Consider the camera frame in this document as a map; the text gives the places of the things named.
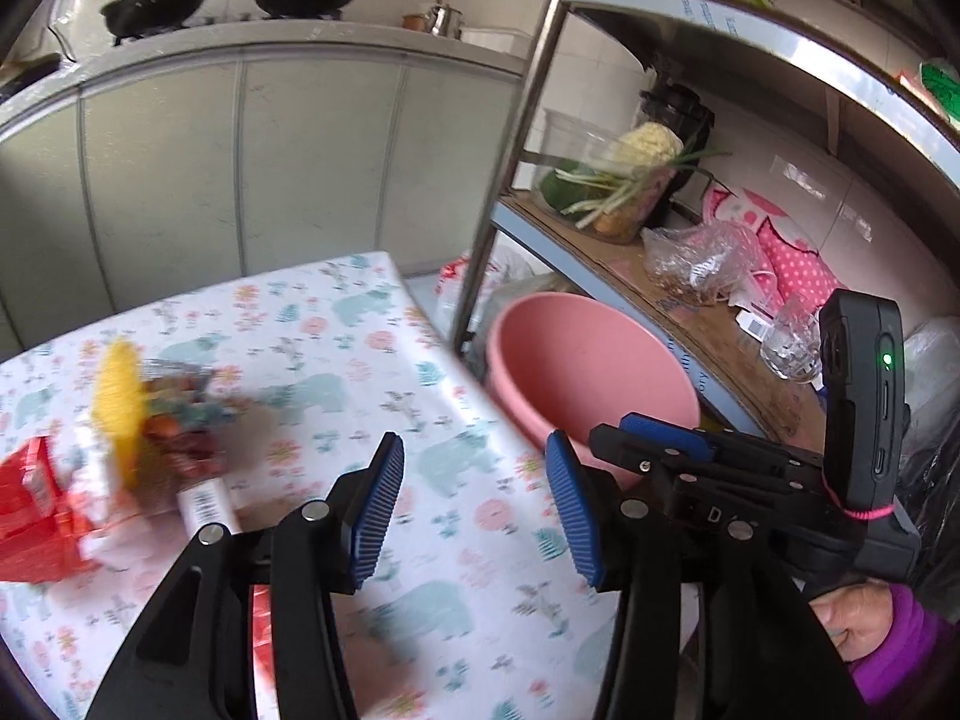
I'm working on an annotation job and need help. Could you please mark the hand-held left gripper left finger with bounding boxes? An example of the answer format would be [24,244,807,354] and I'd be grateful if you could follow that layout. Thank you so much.
[86,431,406,720]

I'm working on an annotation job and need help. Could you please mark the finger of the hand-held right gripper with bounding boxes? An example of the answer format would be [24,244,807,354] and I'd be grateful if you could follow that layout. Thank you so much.
[621,412,781,460]
[589,424,721,482]

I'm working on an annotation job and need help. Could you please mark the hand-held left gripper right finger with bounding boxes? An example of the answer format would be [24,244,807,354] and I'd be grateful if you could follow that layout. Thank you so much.
[545,429,875,720]

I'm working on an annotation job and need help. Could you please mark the red snack packet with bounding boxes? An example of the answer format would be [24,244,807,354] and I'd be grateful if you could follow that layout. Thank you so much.
[0,435,140,586]

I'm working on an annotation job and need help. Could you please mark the person's right forearm purple sleeve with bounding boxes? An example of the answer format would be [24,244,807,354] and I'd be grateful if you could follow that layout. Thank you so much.
[840,583,960,706]

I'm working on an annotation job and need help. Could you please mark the person's right hand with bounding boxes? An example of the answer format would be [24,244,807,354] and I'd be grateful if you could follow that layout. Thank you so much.
[810,583,897,662]

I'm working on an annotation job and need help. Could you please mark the white translucent plastic bag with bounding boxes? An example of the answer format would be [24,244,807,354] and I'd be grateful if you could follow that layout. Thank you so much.
[904,315,960,421]

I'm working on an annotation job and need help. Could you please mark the crumpled clear plastic packaging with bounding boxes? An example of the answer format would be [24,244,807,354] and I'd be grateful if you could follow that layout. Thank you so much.
[759,292,822,383]

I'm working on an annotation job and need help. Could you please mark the pink plastic basin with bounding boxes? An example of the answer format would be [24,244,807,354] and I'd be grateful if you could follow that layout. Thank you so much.
[484,294,702,492]

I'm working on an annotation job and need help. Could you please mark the black plastic bag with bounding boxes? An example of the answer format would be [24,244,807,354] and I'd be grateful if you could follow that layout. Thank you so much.
[896,405,960,601]

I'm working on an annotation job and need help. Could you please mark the cardboard shelf liner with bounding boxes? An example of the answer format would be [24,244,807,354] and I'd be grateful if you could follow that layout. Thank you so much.
[510,191,826,428]

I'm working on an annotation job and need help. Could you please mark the pink dotted bag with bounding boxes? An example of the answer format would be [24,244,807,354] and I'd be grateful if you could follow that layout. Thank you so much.
[701,184,845,316]

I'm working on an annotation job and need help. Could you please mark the bear printed tablecloth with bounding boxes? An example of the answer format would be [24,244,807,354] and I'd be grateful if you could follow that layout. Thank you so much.
[0,251,706,720]

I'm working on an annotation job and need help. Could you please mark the small white carton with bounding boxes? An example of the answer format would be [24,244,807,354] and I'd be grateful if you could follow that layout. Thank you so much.
[176,476,242,537]

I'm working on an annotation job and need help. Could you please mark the clear bag of dried goods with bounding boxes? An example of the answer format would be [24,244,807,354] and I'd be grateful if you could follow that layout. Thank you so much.
[641,221,766,308]

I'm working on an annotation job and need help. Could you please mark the colourful crumpled snack wrapper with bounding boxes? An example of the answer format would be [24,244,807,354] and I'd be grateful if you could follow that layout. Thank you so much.
[139,360,241,481]

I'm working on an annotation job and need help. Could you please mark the red and white plastic bag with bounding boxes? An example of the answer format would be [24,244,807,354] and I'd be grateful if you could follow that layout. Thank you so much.
[435,251,526,316]

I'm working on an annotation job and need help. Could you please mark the green onions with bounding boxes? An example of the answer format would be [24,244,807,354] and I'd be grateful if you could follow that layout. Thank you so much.
[536,146,732,230]

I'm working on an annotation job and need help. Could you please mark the yellow round wrapper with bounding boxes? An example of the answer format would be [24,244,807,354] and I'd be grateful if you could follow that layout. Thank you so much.
[90,339,151,488]

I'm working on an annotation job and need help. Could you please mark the cauliflower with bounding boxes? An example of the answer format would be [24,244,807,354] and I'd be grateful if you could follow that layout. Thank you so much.
[611,122,685,170]

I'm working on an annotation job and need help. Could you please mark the clear plastic container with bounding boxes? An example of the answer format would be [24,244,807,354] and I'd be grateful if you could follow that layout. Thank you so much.
[541,109,680,245]

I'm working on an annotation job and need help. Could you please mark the metal shelf rack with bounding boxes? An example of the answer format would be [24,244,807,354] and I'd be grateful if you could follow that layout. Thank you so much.
[450,0,960,436]

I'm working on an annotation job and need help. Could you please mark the green round dish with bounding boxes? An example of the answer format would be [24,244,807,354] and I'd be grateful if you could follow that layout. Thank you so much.
[919,60,960,121]

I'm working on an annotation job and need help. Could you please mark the grey kitchen cabinet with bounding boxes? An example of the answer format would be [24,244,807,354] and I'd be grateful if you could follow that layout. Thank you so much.
[0,19,530,361]

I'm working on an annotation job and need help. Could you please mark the white rectangular container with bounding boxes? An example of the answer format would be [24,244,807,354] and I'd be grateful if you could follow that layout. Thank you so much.
[459,26,530,55]

